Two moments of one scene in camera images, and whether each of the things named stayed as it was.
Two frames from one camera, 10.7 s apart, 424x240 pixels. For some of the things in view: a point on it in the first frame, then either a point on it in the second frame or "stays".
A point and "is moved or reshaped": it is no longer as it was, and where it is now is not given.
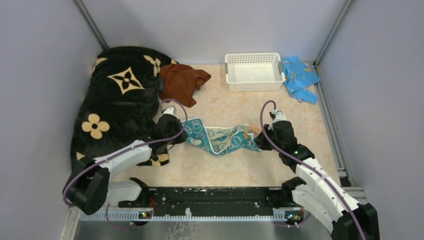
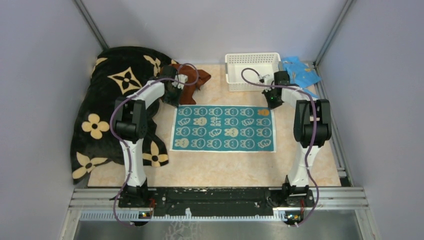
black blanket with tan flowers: x=121 y=104 stays
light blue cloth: x=298 y=76 stays
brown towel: x=177 y=82 stays
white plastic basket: x=254 y=72 stays
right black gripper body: x=270 y=135 to x=273 y=102
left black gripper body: x=178 y=139 to x=173 y=97
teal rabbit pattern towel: x=216 y=141 is moved or reshaped
